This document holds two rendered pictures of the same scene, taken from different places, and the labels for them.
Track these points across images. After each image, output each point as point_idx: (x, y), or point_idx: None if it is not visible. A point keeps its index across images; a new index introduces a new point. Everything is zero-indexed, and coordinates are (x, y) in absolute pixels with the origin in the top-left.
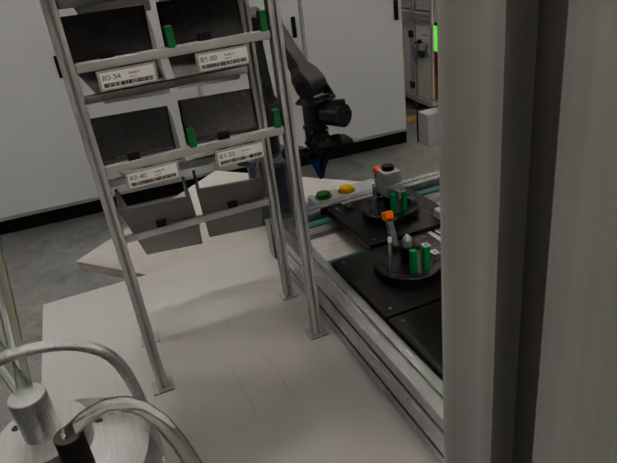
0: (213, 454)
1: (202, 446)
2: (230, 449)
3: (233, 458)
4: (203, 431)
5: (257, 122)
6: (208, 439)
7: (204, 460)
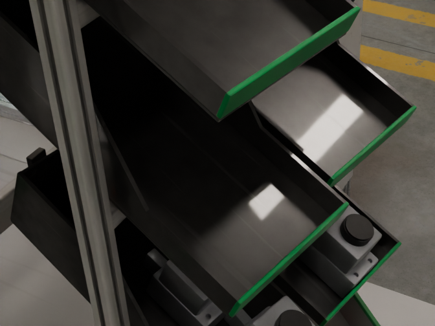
0: (54, 309)
1: (73, 310)
2: (39, 320)
3: (29, 315)
4: (85, 321)
5: (11, 213)
6: (72, 317)
7: (58, 301)
